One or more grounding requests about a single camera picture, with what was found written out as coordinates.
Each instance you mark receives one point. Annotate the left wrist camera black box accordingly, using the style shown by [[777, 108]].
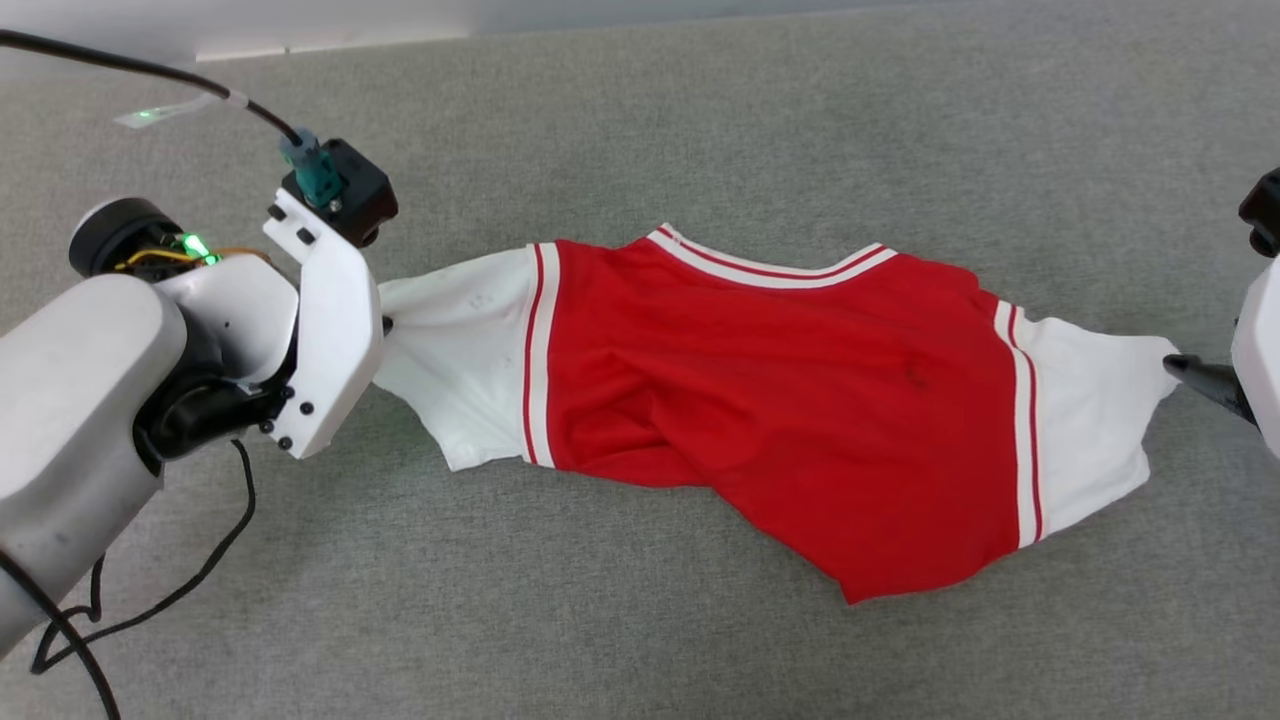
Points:
[[360, 195]]

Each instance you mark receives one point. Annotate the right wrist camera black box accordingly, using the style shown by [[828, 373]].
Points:
[[1265, 210]]

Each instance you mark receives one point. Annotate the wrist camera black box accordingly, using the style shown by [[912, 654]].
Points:
[[1265, 210], [360, 195]]

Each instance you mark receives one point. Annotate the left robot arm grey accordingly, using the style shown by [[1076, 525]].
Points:
[[70, 420]]

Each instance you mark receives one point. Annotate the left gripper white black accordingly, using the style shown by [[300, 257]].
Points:
[[335, 330]]

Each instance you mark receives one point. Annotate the red and white shirt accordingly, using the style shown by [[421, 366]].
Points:
[[760, 400]]

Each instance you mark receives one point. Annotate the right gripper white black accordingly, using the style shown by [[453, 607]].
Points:
[[1262, 360]]

